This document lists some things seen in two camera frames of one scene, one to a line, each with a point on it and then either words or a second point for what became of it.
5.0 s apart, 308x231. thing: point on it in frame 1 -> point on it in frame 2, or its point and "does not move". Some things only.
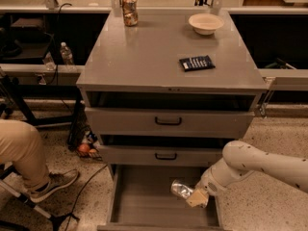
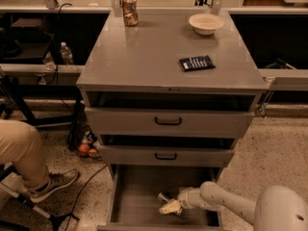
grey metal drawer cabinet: (166, 88) does not move
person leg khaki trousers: (21, 144) does not move
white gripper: (208, 184) -> (184, 197)
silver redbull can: (181, 190) -> (162, 195)
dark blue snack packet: (196, 64) does not move
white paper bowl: (205, 23) does not move
